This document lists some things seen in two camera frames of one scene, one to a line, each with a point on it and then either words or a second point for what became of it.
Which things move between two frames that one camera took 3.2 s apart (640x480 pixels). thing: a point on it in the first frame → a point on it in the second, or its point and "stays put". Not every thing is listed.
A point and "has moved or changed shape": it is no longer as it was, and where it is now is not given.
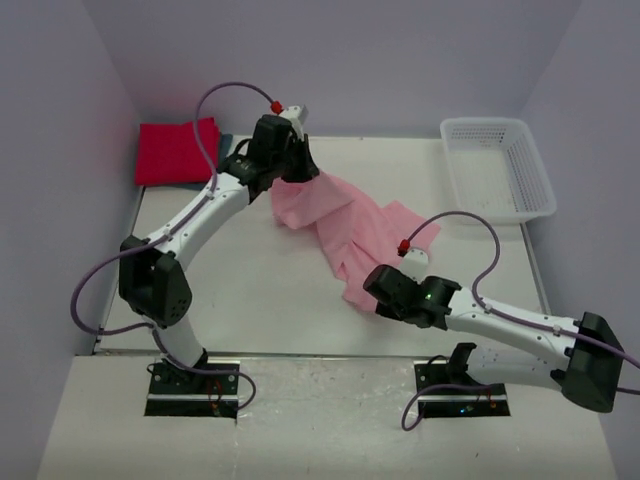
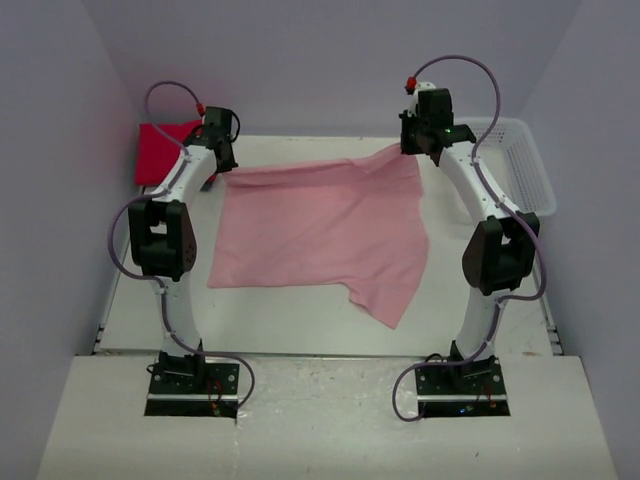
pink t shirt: x=356 y=236 has moved or changed shape
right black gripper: x=379 y=285 → x=412 y=142
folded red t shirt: x=170 y=154 stays put
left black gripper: x=304 y=167 → x=226 y=161
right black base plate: x=457 y=404 stays put
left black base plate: x=193 y=394 stays put
